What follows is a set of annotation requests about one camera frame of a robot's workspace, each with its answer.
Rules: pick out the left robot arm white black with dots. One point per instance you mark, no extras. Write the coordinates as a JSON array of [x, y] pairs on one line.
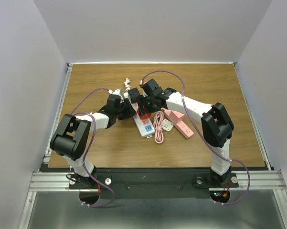
[[71, 136]]

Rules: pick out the white plug adapter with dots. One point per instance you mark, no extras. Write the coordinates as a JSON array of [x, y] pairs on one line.
[[167, 125]]

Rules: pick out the white multicolour power strip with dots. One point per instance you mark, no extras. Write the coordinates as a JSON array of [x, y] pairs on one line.
[[144, 126]]

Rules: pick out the red cube socket plug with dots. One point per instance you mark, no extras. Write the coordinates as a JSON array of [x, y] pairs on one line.
[[143, 116]]

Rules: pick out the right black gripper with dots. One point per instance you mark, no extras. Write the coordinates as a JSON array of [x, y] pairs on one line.
[[141, 100]]

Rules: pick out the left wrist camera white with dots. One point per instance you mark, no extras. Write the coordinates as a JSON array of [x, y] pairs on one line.
[[119, 92]]

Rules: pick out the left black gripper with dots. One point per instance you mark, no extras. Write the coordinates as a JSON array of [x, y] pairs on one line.
[[129, 112]]

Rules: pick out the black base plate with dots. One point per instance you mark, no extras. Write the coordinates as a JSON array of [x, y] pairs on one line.
[[150, 183]]

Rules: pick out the black cube socket plug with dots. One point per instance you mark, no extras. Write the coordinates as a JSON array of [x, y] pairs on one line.
[[133, 95]]

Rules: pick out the pink power strip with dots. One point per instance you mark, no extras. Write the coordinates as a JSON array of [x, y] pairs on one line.
[[177, 119]]

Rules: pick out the aluminium frame rail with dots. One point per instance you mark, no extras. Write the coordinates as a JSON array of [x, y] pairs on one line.
[[260, 180]]

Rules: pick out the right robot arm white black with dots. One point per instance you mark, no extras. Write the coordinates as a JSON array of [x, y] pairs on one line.
[[217, 126]]

